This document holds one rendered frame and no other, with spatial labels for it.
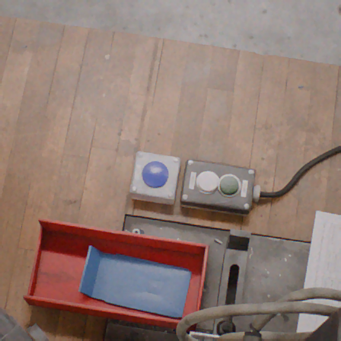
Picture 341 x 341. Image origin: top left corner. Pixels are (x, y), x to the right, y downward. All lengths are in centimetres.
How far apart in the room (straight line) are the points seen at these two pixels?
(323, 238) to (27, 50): 56
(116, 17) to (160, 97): 109
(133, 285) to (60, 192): 18
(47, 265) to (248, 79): 43
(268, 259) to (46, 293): 33
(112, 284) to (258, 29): 130
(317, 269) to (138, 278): 27
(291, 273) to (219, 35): 123
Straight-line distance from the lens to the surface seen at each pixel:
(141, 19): 256
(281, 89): 151
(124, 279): 140
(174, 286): 140
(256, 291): 141
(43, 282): 141
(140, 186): 141
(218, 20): 256
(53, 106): 149
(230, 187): 140
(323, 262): 143
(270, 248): 143
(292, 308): 77
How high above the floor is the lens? 228
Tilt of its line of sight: 72 degrees down
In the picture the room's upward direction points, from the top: 1 degrees clockwise
